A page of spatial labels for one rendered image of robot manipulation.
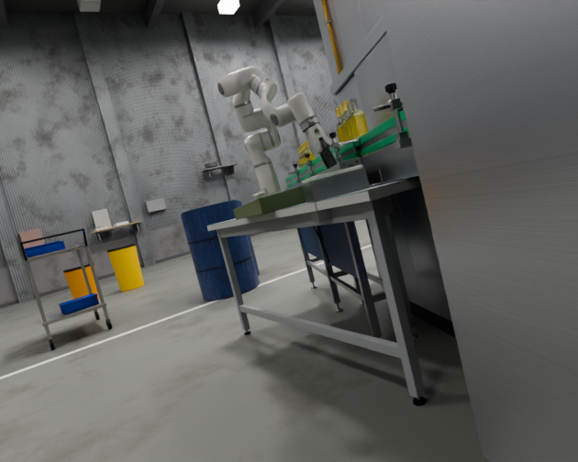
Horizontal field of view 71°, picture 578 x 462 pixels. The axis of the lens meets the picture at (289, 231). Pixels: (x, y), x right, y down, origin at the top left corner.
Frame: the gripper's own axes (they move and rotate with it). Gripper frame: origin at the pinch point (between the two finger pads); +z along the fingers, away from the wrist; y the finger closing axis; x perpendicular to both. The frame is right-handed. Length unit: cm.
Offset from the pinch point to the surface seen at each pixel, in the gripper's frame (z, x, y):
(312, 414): 77, 53, -13
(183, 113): -343, 63, 1069
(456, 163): 12, 0, -86
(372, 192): 15.1, 0.5, -33.2
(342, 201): 13.7, 7.6, -21.7
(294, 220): 14.2, 21.7, 18.7
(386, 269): 39.9, 7.0, -28.2
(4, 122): -469, 441, 888
